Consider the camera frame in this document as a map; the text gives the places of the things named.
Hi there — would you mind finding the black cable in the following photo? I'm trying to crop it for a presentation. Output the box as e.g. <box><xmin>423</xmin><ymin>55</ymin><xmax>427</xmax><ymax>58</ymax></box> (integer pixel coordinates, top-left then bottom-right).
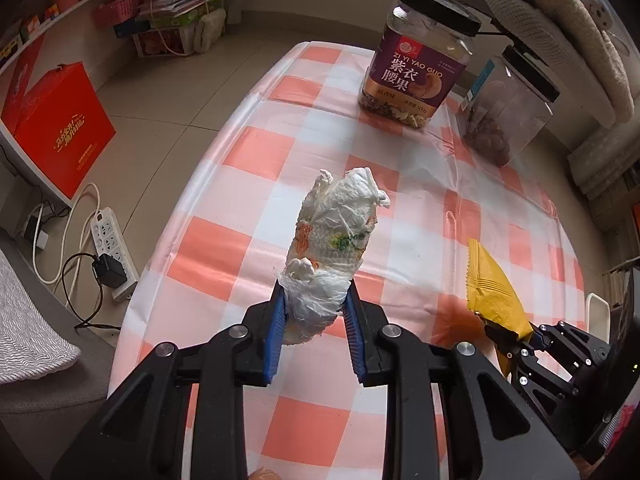
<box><xmin>62</xmin><ymin>252</ymin><xmax>123</xmax><ymax>332</ymax></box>

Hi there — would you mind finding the orange checkered tablecloth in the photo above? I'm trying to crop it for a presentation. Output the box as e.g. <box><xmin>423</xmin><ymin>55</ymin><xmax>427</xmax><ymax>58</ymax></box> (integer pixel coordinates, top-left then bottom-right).
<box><xmin>107</xmin><ymin>40</ymin><xmax>588</xmax><ymax>480</ymax></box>

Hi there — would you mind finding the white curved bookshelf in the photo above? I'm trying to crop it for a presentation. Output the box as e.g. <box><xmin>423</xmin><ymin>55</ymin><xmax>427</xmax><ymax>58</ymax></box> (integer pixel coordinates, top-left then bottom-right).
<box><xmin>0</xmin><ymin>0</ymin><xmax>151</xmax><ymax>211</ymax></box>

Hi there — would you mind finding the white cable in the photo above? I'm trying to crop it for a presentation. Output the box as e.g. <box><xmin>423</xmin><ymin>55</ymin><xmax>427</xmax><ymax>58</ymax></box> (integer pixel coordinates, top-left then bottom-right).
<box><xmin>32</xmin><ymin>182</ymin><xmax>103</xmax><ymax>311</ymax></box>

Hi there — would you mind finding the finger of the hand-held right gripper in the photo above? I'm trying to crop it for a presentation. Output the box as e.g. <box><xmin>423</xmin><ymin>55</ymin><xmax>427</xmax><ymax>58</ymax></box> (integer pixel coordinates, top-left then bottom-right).
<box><xmin>482</xmin><ymin>312</ymin><xmax>612</xmax><ymax>376</ymax></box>
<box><xmin>509</xmin><ymin>355</ymin><xmax>588</xmax><ymax>441</ymax></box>

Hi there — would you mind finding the white fluffy item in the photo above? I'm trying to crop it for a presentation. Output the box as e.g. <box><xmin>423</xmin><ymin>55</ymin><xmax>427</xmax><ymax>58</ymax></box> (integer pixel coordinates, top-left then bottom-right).
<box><xmin>192</xmin><ymin>7</ymin><xmax>226</xmax><ymax>54</ymax></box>

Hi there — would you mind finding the white power strip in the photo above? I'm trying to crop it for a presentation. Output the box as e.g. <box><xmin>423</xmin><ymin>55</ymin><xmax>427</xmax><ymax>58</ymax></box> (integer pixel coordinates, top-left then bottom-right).
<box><xmin>90</xmin><ymin>207</ymin><xmax>140</xmax><ymax>301</ymax></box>

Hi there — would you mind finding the yellow snack packet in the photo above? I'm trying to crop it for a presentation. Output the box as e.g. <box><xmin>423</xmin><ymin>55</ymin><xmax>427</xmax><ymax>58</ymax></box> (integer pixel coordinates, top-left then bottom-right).
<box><xmin>465</xmin><ymin>238</ymin><xmax>533</xmax><ymax>381</ymax></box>

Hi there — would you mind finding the grey patterned cloth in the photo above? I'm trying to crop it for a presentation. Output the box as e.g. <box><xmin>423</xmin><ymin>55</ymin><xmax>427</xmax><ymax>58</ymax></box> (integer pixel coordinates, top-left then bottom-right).
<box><xmin>0</xmin><ymin>247</ymin><xmax>81</xmax><ymax>386</ymax></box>

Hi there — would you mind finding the black charger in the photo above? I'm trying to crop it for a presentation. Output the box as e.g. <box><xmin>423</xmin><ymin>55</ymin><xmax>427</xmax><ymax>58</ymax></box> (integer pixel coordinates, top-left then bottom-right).
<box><xmin>91</xmin><ymin>254</ymin><xmax>127</xmax><ymax>290</ymax></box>

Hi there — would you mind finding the white adapter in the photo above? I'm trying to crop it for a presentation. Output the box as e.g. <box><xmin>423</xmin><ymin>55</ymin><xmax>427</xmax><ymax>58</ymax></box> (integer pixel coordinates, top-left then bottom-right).
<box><xmin>25</xmin><ymin>215</ymin><xmax>51</xmax><ymax>252</ymax></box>

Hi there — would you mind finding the purple label nut jar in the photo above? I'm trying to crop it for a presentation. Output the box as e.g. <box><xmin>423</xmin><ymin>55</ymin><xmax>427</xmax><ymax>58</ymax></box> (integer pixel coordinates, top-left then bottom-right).
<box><xmin>357</xmin><ymin>0</ymin><xmax>483</xmax><ymax>132</ymax></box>

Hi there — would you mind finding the blue monkey plush toy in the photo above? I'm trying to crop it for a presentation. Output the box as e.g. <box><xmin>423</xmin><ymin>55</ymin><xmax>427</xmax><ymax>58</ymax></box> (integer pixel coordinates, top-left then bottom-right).
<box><xmin>570</xmin><ymin>0</ymin><xmax>618</xmax><ymax>31</ymax></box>

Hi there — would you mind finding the pink basket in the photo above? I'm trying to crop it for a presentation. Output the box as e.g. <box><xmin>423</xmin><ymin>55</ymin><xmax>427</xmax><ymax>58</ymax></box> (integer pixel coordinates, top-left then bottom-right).
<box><xmin>95</xmin><ymin>0</ymin><xmax>143</xmax><ymax>28</ymax></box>

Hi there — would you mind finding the red gift box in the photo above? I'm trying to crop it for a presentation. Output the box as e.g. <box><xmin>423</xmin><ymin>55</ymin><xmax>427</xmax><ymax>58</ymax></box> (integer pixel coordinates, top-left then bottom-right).
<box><xmin>0</xmin><ymin>35</ymin><xmax>117</xmax><ymax>201</ymax></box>

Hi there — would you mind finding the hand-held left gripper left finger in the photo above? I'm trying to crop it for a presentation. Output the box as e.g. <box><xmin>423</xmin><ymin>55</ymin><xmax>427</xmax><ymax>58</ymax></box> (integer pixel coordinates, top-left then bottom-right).
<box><xmin>50</xmin><ymin>280</ymin><xmax>288</xmax><ymax>480</ymax></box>

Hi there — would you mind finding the white trash bin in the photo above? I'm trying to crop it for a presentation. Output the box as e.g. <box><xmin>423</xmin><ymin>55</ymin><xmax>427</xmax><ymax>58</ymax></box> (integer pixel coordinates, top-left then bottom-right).
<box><xmin>584</xmin><ymin>292</ymin><xmax>612</xmax><ymax>346</ymax></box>

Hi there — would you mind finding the clear jar with blue label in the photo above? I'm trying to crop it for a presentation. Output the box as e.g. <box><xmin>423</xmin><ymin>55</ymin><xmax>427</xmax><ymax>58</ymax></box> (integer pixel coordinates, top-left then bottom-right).
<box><xmin>461</xmin><ymin>45</ymin><xmax>561</xmax><ymax>167</ymax></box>

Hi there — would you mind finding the white plastic-wrapped food bundle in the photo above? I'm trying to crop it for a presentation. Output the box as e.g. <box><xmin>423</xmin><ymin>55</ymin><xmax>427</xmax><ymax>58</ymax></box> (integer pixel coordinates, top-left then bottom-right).
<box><xmin>274</xmin><ymin>167</ymin><xmax>392</xmax><ymax>346</ymax></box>

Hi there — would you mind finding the beige fleece blanket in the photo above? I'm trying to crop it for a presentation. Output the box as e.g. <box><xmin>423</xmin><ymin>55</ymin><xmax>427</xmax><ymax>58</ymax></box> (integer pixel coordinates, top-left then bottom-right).
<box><xmin>492</xmin><ymin>0</ymin><xmax>632</xmax><ymax>128</ymax></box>

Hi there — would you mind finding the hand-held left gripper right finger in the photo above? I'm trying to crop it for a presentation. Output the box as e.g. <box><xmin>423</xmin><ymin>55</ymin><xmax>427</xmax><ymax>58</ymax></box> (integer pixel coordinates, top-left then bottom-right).
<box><xmin>344</xmin><ymin>280</ymin><xmax>581</xmax><ymax>480</ymax></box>

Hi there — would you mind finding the wooden shelf unit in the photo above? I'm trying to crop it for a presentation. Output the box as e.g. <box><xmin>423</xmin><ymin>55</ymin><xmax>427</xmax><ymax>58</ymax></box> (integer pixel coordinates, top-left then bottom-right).
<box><xmin>597</xmin><ymin>150</ymin><xmax>640</xmax><ymax>286</ymax></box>

